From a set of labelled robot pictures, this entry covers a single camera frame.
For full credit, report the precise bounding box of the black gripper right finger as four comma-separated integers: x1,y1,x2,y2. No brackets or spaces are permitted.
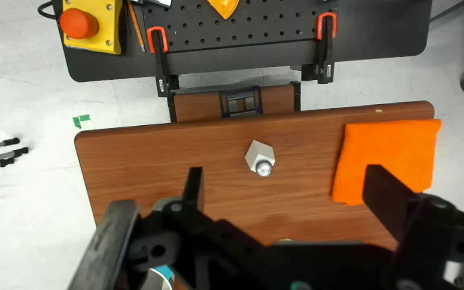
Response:
361,162,422,244

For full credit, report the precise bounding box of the black rectangular device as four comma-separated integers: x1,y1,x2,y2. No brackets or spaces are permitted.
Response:
219,86,262,117

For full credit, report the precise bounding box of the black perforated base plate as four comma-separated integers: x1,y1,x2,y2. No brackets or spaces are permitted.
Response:
59,0,433,83

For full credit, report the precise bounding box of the yellow orange wedge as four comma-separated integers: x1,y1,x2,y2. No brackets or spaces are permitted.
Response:
204,0,243,20

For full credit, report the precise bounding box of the white salt shaker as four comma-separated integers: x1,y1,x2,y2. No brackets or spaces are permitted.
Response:
243,138,277,178

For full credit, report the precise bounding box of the green floor tape mark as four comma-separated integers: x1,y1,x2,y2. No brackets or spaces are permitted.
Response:
71,112,92,128

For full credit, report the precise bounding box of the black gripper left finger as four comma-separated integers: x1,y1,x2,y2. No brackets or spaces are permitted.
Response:
180,165,206,215

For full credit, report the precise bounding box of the black clamp with orange handle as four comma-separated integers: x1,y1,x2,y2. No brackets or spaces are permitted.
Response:
145,24,180,98
301,11,338,85

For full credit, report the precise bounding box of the orange folded cloth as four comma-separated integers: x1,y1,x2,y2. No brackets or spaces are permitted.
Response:
328,117,443,207

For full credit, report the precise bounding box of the yellow emergency stop red button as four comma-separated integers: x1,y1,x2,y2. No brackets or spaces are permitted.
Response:
58,0,124,56

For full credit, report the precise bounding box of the black cable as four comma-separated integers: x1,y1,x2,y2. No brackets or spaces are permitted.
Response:
37,0,61,20

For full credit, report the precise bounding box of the brown wooden table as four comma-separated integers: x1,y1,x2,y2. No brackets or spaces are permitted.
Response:
74,99,436,254

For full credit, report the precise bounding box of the wooden pencil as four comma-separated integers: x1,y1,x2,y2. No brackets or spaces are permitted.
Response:
125,0,148,54

